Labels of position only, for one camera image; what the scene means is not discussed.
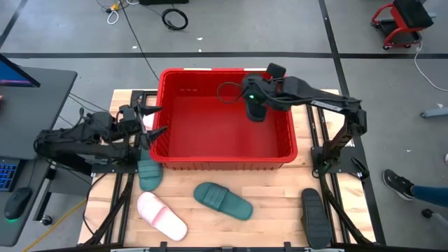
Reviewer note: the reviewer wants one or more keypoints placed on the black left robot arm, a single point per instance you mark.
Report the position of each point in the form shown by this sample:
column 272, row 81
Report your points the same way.
column 70, row 148

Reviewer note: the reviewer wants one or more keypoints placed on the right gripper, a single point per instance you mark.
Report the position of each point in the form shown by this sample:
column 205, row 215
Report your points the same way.
column 260, row 89

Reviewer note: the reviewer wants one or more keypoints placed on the black floor box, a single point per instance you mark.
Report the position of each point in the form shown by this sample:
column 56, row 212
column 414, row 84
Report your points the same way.
column 164, row 1

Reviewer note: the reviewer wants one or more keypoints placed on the backlit keyboard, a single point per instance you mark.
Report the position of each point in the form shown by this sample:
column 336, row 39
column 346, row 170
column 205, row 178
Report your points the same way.
column 7, row 175

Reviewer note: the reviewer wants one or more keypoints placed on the black aluminium table frame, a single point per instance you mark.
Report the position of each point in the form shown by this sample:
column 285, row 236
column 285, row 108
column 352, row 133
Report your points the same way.
column 196, row 250

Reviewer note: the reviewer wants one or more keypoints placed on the red plastic bin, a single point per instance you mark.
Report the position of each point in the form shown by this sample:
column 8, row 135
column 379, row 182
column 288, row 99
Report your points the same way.
column 217, row 140

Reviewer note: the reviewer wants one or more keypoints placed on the red rolling stool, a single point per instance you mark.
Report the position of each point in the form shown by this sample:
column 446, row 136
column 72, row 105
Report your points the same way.
column 411, row 14

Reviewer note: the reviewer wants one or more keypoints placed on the grey metal bar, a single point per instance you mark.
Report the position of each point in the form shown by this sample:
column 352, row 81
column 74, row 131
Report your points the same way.
column 435, row 112

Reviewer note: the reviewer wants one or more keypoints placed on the green slide sandal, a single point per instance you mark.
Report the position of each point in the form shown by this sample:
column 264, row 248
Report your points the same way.
column 150, row 175
column 220, row 199

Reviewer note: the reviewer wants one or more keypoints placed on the black clamp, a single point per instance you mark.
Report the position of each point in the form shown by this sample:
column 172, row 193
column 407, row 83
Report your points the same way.
column 360, row 168

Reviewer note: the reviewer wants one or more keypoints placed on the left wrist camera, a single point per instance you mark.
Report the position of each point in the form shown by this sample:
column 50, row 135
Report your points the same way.
column 129, row 115

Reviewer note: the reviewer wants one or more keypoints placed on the computer monitor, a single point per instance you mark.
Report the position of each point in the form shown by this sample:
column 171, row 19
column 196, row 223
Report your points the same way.
column 14, row 75

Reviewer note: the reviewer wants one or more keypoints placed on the person's leg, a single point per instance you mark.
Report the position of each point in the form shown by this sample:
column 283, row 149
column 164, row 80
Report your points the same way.
column 430, row 195

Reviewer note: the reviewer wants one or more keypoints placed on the black computer mouse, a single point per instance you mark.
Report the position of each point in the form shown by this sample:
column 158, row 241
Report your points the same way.
column 17, row 203

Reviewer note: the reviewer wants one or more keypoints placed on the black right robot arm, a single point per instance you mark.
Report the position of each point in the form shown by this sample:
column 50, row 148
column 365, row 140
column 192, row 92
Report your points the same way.
column 304, row 94

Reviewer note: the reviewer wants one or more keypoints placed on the chair leg with caster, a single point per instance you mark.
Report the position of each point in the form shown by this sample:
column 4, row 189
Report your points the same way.
column 427, row 213

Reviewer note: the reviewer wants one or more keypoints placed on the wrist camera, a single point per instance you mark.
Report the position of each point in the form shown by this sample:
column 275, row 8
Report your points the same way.
column 129, row 115
column 276, row 70

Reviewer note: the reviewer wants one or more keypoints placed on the dark grey desk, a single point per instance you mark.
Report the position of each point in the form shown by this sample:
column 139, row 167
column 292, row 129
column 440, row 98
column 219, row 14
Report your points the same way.
column 35, row 115

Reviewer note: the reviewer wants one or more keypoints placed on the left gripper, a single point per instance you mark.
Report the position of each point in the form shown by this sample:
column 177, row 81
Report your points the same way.
column 143, row 129

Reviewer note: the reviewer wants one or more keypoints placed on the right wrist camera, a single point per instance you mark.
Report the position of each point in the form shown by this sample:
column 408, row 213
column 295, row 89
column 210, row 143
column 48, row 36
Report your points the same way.
column 276, row 70

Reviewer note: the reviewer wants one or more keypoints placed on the person's shoe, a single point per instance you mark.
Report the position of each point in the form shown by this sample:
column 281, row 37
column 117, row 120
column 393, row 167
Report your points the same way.
column 397, row 183

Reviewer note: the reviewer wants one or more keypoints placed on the pink slide sandal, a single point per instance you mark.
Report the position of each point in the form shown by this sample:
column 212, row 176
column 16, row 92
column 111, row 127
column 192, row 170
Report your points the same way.
column 148, row 122
column 161, row 217

